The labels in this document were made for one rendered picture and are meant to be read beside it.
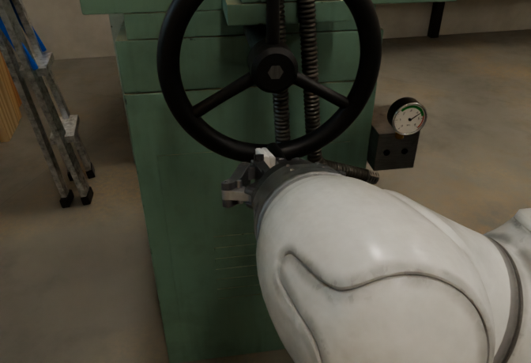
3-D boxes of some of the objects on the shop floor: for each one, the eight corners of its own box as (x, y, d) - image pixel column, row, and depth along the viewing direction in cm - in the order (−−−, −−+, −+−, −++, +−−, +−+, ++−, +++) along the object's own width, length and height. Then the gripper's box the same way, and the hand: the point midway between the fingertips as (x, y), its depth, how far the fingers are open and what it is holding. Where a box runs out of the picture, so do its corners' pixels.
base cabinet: (166, 366, 114) (118, 96, 77) (171, 219, 163) (143, 10, 125) (344, 342, 120) (380, 81, 82) (297, 208, 168) (306, 5, 131)
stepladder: (50, 214, 167) (-137, -199, 104) (58, 176, 188) (-93, -186, 125) (96, 204, 170) (-59, -206, 106) (99, 167, 191) (-29, -192, 127)
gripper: (375, 161, 40) (308, 127, 63) (221, 174, 38) (210, 134, 61) (375, 245, 41) (309, 181, 64) (227, 260, 39) (214, 189, 62)
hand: (265, 163), depth 59 cm, fingers closed
